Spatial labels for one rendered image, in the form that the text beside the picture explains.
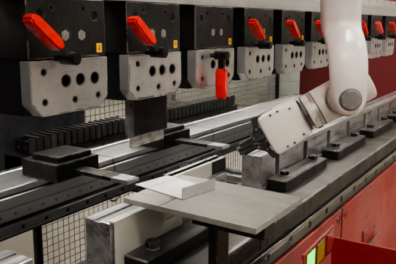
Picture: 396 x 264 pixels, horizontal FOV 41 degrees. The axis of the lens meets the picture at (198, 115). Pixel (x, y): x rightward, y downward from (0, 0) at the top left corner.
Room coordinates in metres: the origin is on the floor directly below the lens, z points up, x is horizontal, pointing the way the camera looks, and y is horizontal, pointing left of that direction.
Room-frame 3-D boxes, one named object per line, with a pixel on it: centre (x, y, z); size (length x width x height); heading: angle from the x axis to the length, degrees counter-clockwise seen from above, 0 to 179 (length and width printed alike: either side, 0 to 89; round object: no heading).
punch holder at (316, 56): (1.63, -0.34, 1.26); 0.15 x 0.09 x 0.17; 146
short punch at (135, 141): (0.99, 0.10, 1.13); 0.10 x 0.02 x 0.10; 146
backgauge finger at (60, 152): (1.07, 0.23, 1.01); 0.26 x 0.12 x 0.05; 56
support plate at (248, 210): (0.90, -0.03, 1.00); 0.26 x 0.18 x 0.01; 56
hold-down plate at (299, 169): (1.46, -0.29, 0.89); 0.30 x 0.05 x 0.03; 146
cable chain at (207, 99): (1.85, 0.00, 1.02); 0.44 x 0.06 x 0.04; 146
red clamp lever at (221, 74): (1.08, -0.04, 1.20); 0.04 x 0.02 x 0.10; 56
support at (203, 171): (1.09, 0.01, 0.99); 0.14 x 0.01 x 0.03; 146
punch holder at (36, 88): (0.80, 0.22, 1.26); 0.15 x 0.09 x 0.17; 146
